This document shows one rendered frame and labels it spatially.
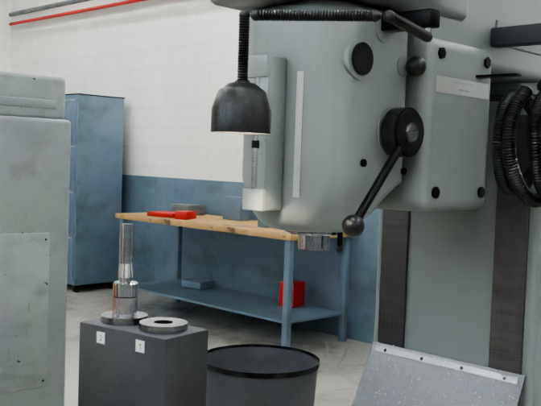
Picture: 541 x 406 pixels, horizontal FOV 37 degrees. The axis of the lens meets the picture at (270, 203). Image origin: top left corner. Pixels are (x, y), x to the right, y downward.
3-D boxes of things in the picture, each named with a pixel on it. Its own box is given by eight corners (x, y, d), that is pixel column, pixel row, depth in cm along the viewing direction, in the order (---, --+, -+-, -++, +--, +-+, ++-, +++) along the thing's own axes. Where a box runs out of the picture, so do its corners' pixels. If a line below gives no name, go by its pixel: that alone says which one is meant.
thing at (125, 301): (117, 311, 159) (117, 284, 158) (140, 312, 158) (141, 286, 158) (109, 316, 154) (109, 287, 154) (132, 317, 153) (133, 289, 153)
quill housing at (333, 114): (327, 238, 106) (336, -10, 105) (222, 225, 121) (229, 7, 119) (411, 232, 120) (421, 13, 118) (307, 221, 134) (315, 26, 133)
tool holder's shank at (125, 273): (120, 280, 157) (121, 222, 157) (136, 281, 157) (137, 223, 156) (114, 282, 154) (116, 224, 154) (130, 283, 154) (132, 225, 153)
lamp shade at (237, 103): (204, 130, 95) (205, 76, 94) (217, 133, 102) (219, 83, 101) (265, 132, 93) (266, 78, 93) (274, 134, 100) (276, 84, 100)
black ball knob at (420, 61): (418, 75, 114) (419, 53, 114) (400, 76, 116) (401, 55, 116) (430, 77, 116) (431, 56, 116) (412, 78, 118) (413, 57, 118)
